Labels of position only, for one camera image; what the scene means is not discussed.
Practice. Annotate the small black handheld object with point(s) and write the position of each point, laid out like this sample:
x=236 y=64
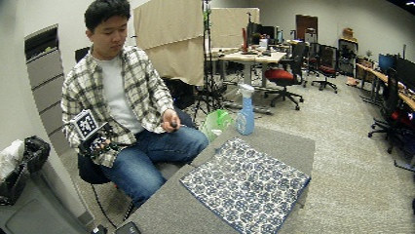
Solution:
x=174 y=124

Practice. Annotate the black seat under person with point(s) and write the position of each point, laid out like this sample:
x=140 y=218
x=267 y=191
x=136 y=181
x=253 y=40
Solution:
x=92 y=170

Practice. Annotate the white marker cube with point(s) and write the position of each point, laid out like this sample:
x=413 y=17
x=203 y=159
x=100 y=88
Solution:
x=87 y=123

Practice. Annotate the green plastic bag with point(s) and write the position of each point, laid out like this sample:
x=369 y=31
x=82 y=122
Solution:
x=217 y=123

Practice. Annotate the blue spray bottle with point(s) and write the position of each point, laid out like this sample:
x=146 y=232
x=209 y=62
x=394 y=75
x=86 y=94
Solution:
x=245 y=113

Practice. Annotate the the person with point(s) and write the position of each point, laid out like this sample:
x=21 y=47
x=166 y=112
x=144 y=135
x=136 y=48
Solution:
x=126 y=81

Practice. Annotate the black bag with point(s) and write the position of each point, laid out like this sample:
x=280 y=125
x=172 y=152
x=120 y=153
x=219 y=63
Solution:
x=27 y=162

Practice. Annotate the black tripod stand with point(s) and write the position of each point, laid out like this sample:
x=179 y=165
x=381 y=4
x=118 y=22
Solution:
x=208 y=65

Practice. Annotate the white plastic sheet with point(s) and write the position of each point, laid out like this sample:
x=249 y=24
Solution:
x=10 y=157

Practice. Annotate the grey drawer cabinet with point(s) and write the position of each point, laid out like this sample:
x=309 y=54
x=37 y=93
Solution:
x=43 y=84

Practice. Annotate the blue white patterned cloth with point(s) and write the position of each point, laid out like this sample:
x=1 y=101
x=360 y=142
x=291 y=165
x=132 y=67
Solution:
x=247 y=185

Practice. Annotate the black phone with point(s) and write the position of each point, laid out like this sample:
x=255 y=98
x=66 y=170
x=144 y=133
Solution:
x=128 y=228

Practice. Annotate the large beige fabric panel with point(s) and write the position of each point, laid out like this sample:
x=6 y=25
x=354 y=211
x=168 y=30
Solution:
x=171 y=39

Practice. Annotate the light wooden desk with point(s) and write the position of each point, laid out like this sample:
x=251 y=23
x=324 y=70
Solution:
x=253 y=58

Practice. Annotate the red seat office chair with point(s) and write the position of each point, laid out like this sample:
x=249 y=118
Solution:
x=284 y=78

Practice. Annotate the small beige fabric panel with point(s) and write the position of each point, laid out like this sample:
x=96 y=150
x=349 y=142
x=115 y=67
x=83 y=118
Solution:
x=229 y=26

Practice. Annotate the dark desk monitor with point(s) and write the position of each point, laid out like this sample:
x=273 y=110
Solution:
x=260 y=32

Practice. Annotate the black mesh red chair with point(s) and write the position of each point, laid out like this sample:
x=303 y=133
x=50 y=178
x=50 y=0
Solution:
x=328 y=68

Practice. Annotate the brown door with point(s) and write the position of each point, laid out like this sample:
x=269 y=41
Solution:
x=307 y=27

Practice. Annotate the black tall cabinet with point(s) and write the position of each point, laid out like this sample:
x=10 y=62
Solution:
x=348 y=58

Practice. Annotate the cardboard box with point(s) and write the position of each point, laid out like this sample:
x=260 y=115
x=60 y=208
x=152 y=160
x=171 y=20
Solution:
x=348 y=33

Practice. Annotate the black office chair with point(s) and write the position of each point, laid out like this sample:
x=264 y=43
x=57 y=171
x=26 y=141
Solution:
x=389 y=110

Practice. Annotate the long wooden side desk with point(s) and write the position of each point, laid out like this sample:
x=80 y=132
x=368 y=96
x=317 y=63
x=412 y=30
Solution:
x=385 y=84

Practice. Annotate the blue screen monitor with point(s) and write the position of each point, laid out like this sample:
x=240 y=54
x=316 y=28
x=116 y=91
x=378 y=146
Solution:
x=386 y=62

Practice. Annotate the black computer monitor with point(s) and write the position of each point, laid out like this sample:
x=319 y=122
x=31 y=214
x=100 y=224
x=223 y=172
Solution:
x=405 y=71

